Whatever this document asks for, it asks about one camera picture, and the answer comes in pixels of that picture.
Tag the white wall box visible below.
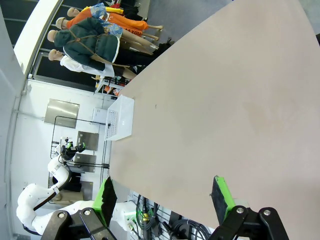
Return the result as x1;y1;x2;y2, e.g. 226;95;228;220
91;107;110;125

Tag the mannequin in dark green jacket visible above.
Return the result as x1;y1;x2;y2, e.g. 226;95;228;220
46;16;161;73

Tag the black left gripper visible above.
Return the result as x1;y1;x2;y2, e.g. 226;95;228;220
61;141;87;161

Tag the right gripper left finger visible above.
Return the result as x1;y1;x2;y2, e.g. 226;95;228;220
41;176;118;240

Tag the mannequin in blue patterned shirt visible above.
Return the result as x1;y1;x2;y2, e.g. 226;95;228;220
55;4;161;55

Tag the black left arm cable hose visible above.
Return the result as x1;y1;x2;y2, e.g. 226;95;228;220
33;159;74;211

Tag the mannequin in orange hoodie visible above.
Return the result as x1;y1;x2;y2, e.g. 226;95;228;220
66;6;165;42

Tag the coiled black cable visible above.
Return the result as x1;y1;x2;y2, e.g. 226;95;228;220
172;219;216;240

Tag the black cable bundle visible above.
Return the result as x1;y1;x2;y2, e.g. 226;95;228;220
134;194;162;240

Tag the white shoe rack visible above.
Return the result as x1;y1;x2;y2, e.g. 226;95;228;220
93;74;133;97

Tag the white perforated plastic basket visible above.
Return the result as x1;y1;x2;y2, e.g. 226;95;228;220
106;94;136;142

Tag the black metal clothes rack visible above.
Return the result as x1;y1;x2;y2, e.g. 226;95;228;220
50;115;111;170

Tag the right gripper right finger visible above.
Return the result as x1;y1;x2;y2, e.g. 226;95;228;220
207;175;291;240

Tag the stainless steel wall plate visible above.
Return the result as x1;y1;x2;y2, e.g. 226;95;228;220
44;98;81;130
81;181;94;201
76;131;100;152
74;152;97;174

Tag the mannequin in white shirt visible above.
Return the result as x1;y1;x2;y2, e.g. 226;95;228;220
48;48;137;80

